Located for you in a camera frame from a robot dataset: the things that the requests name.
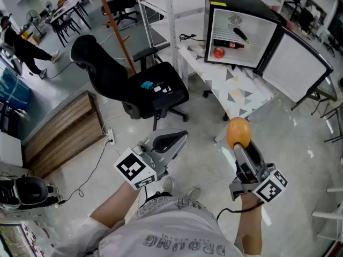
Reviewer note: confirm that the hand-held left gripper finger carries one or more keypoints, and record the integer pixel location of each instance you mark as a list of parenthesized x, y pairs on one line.
[(166, 132), (175, 151)]

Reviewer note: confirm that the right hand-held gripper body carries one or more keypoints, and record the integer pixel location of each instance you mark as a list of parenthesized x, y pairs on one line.
[(269, 187)]

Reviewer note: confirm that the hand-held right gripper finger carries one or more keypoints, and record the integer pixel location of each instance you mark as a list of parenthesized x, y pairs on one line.
[(256, 154), (242, 158)]

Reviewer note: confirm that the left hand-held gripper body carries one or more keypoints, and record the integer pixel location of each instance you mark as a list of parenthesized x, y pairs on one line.
[(134, 167)]

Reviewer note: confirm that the black mini fridge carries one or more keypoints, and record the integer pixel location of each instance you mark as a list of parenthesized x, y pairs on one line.
[(292, 66)]

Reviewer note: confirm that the person's right forearm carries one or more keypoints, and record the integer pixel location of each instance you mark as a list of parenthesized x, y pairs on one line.
[(250, 229)]

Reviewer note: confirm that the person's left forearm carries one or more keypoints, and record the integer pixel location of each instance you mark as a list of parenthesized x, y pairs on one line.
[(115, 205)]

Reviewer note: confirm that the person's left white shoe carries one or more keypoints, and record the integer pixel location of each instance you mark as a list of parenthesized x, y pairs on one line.
[(167, 185)]

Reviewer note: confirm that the person's white shoe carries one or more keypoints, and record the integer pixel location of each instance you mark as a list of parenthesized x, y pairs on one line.
[(167, 185), (193, 193)]

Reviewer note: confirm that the person's black trousers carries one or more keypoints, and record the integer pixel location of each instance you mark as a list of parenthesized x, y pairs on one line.
[(158, 195)]

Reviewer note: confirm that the white power strip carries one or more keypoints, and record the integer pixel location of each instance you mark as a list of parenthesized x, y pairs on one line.
[(111, 136)]

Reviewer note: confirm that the white earbuds case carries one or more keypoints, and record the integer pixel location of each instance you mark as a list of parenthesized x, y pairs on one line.
[(157, 89)]

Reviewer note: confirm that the person's right white shoe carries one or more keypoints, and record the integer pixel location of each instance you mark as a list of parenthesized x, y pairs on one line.
[(193, 193)]

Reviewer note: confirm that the small blue crumpled item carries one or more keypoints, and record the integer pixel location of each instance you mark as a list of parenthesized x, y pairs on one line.
[(147, 84)]

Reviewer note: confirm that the white stool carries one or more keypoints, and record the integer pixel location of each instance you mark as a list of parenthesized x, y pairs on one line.
[(331, 213)]

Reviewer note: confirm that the triangle patterned tablecloth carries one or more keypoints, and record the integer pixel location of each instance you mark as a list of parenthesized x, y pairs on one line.
[(235, 90)]

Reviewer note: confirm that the person's white printed shirt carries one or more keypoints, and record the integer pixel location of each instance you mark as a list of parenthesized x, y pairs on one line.
[(160, 231)]

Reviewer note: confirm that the black mesh office chair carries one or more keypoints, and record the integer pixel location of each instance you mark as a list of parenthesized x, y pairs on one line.
[(112, 76)]

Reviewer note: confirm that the wooden plank crate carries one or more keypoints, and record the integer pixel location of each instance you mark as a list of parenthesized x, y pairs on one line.
[(61, 132)]

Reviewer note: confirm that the red apple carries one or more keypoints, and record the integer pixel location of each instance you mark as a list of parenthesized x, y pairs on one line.
[(219, 52)]

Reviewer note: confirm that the black white-rimmed chair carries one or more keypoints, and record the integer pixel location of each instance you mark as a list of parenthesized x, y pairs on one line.
[(30, 190)]

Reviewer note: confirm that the dark soda bottle red label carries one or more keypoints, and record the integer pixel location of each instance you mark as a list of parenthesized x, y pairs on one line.
[(227, 44)]

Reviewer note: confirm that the orange wooden coat stand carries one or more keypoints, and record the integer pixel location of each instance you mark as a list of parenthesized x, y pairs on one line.
[(118, 28)]

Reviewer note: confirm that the white metal shelf rack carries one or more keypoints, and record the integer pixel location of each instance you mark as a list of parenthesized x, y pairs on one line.
[(168, 12)]

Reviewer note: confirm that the dark purple eggplant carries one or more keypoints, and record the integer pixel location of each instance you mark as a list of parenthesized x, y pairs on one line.
[(241, 35)]

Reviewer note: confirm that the white cabinet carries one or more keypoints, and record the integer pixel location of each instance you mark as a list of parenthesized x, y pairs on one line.
[(9, 149)]

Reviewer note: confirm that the black swivel office chair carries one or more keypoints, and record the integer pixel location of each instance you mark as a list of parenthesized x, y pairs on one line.
[(120, 4)]

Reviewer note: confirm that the blue wrapped crate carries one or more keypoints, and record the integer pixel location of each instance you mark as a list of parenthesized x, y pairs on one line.
[(13, 90)]

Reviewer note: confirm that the black table with chairs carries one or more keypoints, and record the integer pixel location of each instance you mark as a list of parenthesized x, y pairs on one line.
[(67, 15)]

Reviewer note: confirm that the black standing fan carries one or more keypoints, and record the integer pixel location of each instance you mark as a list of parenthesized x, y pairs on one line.
[(33, 17)]

